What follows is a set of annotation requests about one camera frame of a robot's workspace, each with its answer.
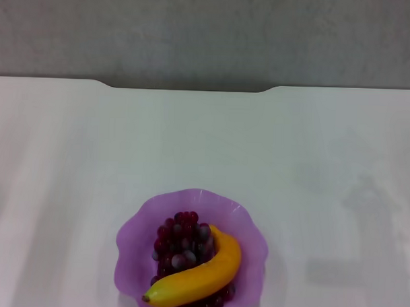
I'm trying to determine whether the dark red grape bunch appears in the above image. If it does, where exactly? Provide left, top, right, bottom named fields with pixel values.
left=149, top=209, right=239, bottom=307

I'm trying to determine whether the yellow banana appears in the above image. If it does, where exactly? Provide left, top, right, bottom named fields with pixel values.
left=141, top=221, right=244, bottom=307

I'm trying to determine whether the purple wavy plastic bowl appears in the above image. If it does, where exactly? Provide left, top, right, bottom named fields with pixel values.
left=112, top=185, right=271, bottom=307

